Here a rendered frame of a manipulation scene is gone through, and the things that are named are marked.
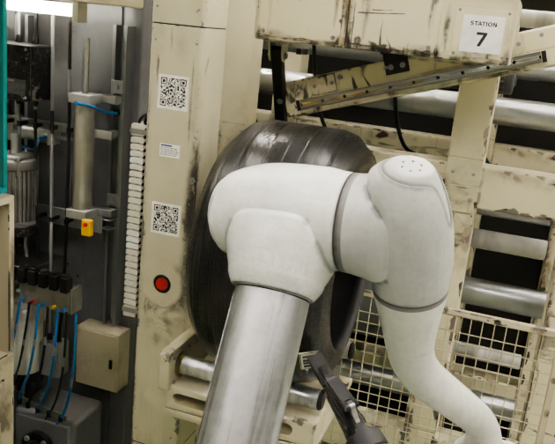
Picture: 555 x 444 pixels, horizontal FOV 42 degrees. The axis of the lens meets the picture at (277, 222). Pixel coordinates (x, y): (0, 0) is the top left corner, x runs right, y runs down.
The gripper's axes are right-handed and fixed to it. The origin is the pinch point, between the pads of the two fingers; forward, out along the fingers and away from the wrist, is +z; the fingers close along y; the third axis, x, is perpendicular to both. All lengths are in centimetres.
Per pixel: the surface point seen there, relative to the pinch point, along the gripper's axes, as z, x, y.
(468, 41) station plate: 42, 58, -34
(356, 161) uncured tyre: 27.6, 22.5, -24.0
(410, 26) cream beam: 52, 49, -36
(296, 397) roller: 6.1, -3.9, 16.1
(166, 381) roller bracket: 23.1, -28.2, 16.2
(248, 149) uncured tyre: 37.2, 2.7, -28.4
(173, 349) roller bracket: 27.3, -24.6, 11.6
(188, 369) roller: 23.8, -22.7, 16.2
